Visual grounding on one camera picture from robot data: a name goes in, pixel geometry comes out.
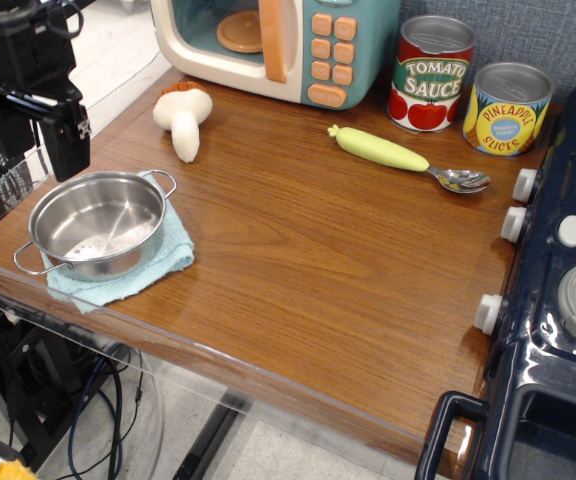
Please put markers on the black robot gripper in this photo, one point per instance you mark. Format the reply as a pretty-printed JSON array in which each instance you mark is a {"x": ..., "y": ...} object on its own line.
[{"x": 36, "y": 59}]

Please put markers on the silver steel pot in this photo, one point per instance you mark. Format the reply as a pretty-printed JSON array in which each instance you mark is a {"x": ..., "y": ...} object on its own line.
[{"x": 99, "y": 226}]

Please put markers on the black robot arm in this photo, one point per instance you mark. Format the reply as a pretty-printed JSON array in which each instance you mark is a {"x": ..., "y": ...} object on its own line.
[{"x": 36, "y": 60}]

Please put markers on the light blue folded towel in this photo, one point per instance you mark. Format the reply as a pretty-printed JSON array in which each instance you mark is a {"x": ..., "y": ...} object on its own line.
[{"x": 176, "y": 254}]

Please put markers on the plush white mushroom toy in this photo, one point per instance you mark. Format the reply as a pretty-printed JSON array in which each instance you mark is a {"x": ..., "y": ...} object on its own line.
[{"x": 180, "y": 109}]

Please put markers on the black equipment rack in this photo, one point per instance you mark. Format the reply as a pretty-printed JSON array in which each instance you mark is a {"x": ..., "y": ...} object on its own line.
[{"x": 46, "y": 383}]

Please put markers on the clear acrylic table guard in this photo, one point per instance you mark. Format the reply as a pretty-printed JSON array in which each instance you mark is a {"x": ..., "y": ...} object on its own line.
[{"x": 176, "y": 319}]

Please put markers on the toy microwave teal and cream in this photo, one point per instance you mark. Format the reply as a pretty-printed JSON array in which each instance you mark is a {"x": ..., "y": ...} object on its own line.
[{"x": 324, "y": 54}]

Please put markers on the black metal table leg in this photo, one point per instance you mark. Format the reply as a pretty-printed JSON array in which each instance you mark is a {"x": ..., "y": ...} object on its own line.
[{"x": 206, "y": 445}]

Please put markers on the tomato sauce can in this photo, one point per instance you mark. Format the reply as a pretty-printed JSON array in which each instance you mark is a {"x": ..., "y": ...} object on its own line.
[{"x": 431, "y": 67}]

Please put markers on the pineapple slices can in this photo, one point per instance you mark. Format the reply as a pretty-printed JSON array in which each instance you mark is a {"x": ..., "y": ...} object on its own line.
[{"x": 507, "y": 107}]

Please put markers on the white stove knob front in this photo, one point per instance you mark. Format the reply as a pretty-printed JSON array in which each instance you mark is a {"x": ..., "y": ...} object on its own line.
[{"x": 487, "y": 313}]

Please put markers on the white stove knob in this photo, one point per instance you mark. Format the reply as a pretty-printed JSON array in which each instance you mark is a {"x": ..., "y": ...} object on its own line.
[
  {"x": 524, "y": 185},
  {"x": 513, "y": 223},
  {"x": 487, "y": 313}
]

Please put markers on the white stove knob middle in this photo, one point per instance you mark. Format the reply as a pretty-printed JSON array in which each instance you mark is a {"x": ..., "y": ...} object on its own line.
[{"x": 513, "y": 223}]

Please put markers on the white stove knob rear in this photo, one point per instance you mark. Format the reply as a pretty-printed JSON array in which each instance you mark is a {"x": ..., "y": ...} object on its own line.
[{"x": 524, "y": 185}]

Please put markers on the dark blue toy stove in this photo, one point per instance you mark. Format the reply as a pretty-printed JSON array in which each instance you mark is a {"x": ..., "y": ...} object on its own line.
[{"x": 524, "y": 427}]

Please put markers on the spoon with green handle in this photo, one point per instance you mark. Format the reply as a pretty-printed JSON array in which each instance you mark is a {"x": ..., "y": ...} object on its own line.
[{"x": 386, "y": 153}]

